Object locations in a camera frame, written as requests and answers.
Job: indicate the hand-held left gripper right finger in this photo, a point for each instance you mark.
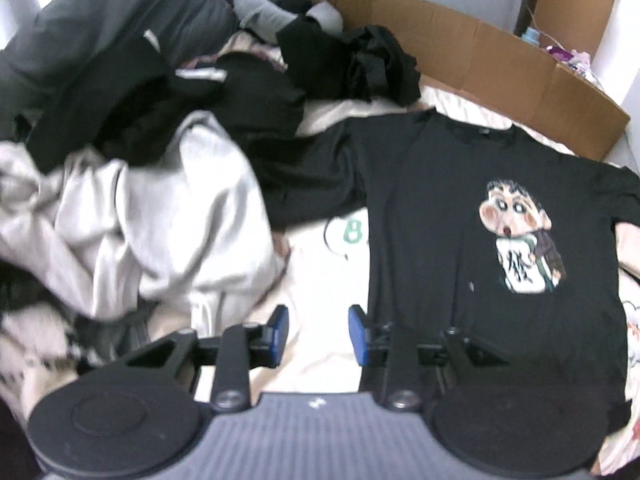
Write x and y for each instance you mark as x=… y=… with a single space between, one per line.
x=357 y=332

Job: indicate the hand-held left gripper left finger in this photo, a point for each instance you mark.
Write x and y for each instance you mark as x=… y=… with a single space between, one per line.
x=280 y=330

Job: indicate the black cartoon print t-shirt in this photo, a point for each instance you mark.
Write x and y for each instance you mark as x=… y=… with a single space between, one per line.
x=425 y=185

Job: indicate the black clothes pile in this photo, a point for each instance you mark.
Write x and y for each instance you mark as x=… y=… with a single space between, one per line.
x=370 y=70

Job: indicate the light grey hoodie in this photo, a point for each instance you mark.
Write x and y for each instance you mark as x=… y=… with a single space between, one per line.
x=165 y=200

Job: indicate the black white checkered garment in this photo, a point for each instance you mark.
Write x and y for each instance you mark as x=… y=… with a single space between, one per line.
x=30 y=330

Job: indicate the long brown cardboard panel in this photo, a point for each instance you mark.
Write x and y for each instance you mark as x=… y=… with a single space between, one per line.
x=450 y=35

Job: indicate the plastic bag of packets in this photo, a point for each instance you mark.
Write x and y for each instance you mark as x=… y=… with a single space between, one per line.
x=565 y=55

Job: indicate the tall brown cardboard box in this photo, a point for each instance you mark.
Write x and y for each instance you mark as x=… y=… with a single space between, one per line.
x=580 y=5

